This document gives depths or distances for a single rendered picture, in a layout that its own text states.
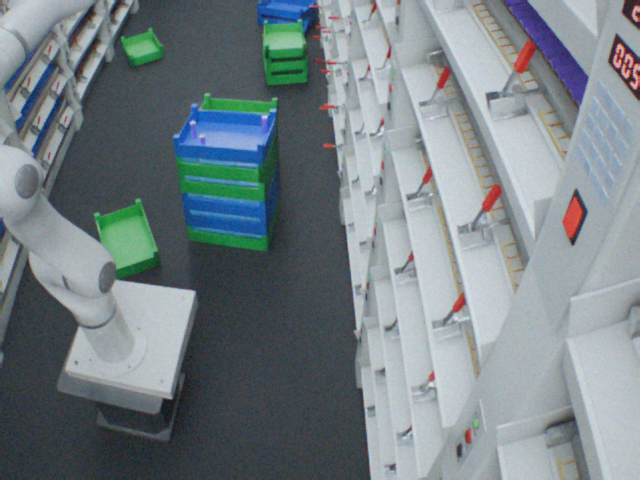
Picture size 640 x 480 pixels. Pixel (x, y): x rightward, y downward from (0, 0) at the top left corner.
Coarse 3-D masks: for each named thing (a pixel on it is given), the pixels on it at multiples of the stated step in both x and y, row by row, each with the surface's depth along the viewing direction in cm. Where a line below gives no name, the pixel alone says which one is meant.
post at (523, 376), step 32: (576, 128) 38; (544, 224) 45; (608, 256) 34; (512, 320) 52; (544, 320) 45; (512, 352) 52; (544, 352) 45; (480, 384) 61; (512, 384) 52; (544, 384) 46; (512, 416) 51; (448, 448) 73; (480, 448) 60
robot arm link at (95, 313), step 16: (32, 256) 120; (48, 272) 119; (48, 288) 125; (64, 288) 121; (64, 304) 128; (80, 304) 129; (96, 304) 130; (112, 304) 135; (80, 320) 131; (96, 320) 132
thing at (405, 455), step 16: (384, 272) 142; (384, 288) 143; (384, 304) 140; (384, 320) 137; (384, 352) 131; (400, 352) 130; (400, 368) 127; (400, 384) 124; (400, 400) 122; (400, 416) 119; (400, 448) 114; (400, 464) 112; (416, 464) 111
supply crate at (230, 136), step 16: (192, 112) 202; (208, 112) 203; (224, 112) 202; (240, 112) 202; (272, 112) 198; (208, 128) 204; (224, 128) 204; (240, 128) 204; (256, 128) 204; (272, 128) 197; (176, 144) 190; (192, 144) 190; (208, 144) 198; (224, 144) 198; (240, 144) 198; (256, 144) 198; (224, 160) 192; (240, 160) 191; (256, 160) 190
